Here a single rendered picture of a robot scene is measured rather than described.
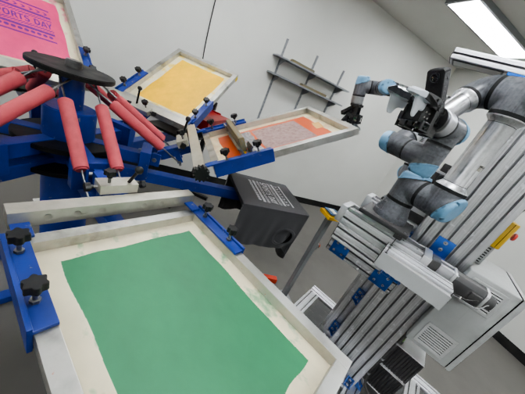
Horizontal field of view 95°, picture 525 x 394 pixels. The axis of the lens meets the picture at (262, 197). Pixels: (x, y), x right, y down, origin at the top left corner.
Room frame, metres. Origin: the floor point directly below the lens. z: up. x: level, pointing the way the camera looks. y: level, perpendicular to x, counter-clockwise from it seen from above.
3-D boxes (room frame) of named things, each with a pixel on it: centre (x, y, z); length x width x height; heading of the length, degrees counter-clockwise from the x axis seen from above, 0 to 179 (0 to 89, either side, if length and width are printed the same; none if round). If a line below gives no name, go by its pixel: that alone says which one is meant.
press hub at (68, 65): (1.02, 0.96, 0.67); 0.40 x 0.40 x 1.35
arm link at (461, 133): (0.84, -0.44, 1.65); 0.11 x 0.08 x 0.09; 126
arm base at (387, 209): (1.10, -0.58, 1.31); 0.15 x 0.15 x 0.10
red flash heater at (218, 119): (2.43, 0.92, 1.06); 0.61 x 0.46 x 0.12; 178
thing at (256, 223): (1.38, -0.10, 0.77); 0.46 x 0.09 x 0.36; 118
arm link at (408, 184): (1.10, -0.58, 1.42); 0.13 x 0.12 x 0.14; 35
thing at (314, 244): (1.68, -0.52, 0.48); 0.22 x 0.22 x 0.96; 28
